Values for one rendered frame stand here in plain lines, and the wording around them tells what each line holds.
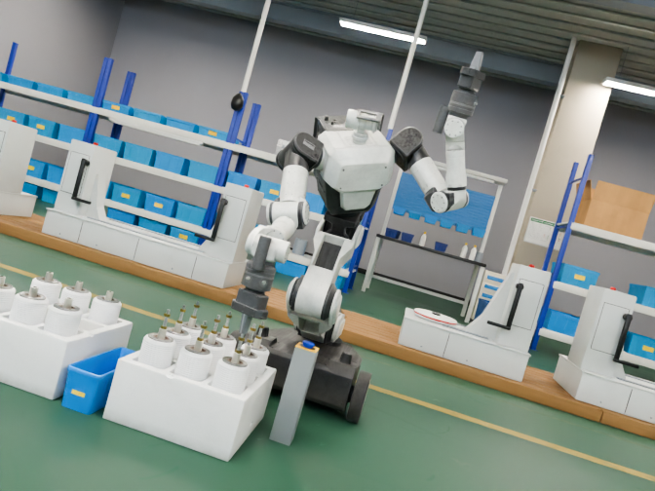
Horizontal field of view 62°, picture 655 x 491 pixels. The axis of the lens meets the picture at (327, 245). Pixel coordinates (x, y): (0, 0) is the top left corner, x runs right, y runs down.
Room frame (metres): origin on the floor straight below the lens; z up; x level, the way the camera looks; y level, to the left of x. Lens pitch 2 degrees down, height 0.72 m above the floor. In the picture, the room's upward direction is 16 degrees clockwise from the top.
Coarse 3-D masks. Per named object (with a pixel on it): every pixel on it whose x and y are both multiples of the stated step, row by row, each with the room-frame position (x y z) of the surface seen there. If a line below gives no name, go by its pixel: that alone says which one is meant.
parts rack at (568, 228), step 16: (592, 160) 5.92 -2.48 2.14; (560, 208) 6.47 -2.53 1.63; (576, 208) 5.93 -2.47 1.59; (560, 224) 6.29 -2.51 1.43; (576, 224) 5.92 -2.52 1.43; (592, 240) 6.43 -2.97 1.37; (608, 240) 6.40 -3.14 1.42; (624, 240) 5.84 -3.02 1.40; (640, 240) 5.82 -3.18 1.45; (560, 256) 5.93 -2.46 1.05; (560, 288) 5.91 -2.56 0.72; (576, 288) 5.89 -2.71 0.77; (544, 304) 5.93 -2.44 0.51; (544, 320) 5.92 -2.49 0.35; (544, 336) 5.92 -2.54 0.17; (560, 336) 5.89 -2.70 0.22; (624, 352) 5.82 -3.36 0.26
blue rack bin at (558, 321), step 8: (552, 312) 5.91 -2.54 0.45; (560, 312) 6.37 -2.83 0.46; (552, 320) 5.92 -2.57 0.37; (560, 320) 5.91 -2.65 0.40; (568, 320) 5.90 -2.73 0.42; (576, 320) 5.88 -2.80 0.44; (552, 328) 5.92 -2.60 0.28; (560, 328) 5.91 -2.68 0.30; (568, 328) 5.90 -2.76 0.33; (576, 328) 5.88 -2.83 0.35
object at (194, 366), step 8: (184, 352) 1.56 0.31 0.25; (184, 360) 1.55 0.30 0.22; (192, 360) 1.55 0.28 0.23; (200, 360) 1.55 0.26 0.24; (208, 360) 1.57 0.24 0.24; (176, 368) 1.56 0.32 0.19; (184, 368) 1.55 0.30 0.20; (192, 368) 1.55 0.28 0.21; (200, 368) 1.55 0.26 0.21; (208, 368) 1.58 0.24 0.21; (184, 376) 1.55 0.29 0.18; (192, 376) 1.55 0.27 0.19; (200, 376) 1.56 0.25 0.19
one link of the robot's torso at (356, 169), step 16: (320, 128) 2.10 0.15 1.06; (336, 128) 2.06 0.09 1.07; (336, 144) 1.96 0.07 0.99; (352, 144) 1.98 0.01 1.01; (368, 144) 1.99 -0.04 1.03; (384, 144) 2.01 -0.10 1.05; (320, 160) 1.97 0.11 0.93; (336, 160) 1.94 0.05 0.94; (352, 160) 1.95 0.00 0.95; (368, 160) 1.97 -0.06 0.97; (384, 160) 1.98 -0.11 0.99; (320, 176) 2.08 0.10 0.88; (336, 176) 1.96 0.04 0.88; (352, 176) 1.98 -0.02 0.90; (368, 176) 2.00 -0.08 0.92; (384, 176) 2.02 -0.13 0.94; (320, 192) 2.16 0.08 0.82; (336, 192) 2.03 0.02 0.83; (352, 192) 2.04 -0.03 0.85; (368, 192) 2.06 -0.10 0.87; (336, 208) 2.08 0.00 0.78; (352, 208) 2.09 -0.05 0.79; (368, 208) 2.13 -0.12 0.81
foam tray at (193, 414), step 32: (128, 384) 1.54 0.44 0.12; (160, 384) 1.52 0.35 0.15; (192, 384) 1.51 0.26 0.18; (256, 384) 1.66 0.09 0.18; (128, 416) 1.53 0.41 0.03; (160, 416) 1.52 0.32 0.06; (192, 416) 1.51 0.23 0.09; (224, 416) 1.50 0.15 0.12; (256, 416) 1.74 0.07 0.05; (192, 448) 1.51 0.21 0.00; (224, 448) 1.49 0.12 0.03
